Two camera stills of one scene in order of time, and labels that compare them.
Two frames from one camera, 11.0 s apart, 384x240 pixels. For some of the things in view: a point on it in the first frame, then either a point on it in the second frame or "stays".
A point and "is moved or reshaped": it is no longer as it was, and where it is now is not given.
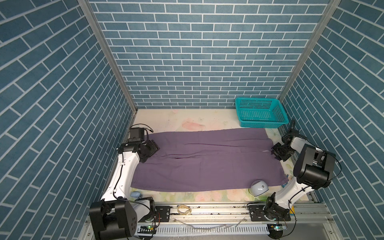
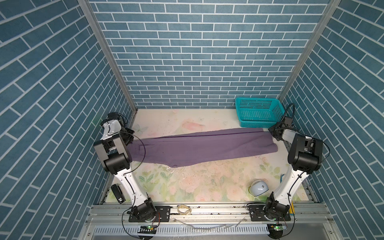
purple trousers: [209, 160] is moved or reshaped
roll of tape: [183, 206] stays
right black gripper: [275, 150] to [272, 129]
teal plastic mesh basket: [260, 112] stays
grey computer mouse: [258, 187] stays
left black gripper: [153, 146] to [128, 131]
